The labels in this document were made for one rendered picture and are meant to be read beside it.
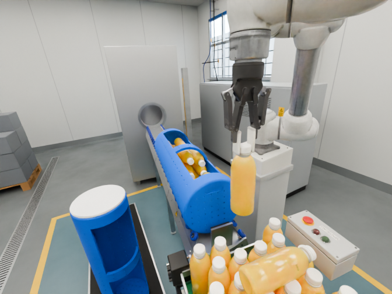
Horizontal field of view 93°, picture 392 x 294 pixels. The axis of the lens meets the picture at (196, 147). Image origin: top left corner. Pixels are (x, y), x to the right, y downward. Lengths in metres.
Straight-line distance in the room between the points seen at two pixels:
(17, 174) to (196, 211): 3.58
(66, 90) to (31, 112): 0.92
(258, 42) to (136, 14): 5.62
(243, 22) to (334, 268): 0.74
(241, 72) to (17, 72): 5.60
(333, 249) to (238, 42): 0.69
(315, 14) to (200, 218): 0.76
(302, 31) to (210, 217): 0.88
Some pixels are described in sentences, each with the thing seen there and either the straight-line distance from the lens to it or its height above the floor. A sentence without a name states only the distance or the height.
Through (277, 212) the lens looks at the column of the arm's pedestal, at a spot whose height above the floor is 0.60.
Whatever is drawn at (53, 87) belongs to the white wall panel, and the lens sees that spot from 5.74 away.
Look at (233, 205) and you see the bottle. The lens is 0.61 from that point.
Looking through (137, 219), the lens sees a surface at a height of 0.15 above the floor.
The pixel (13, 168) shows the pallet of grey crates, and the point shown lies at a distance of 4.09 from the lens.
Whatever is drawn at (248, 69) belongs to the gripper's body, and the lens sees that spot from 0.46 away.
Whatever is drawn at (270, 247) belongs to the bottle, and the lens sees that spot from 0.77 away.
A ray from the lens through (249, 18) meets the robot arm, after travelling 0.46.
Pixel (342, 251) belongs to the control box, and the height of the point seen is 1.10.
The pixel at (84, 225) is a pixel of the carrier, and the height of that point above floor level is 0.99.
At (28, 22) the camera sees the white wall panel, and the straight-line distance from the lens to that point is 5.87.
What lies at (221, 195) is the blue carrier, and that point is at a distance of 0.84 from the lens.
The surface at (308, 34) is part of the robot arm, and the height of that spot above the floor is 1.77.
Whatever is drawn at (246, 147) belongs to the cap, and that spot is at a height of 1.46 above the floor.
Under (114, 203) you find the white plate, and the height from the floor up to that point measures 1.04.
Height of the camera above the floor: 1.65
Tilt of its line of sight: 22 degrees down
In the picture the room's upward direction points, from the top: 4 degrees counter-clockwise
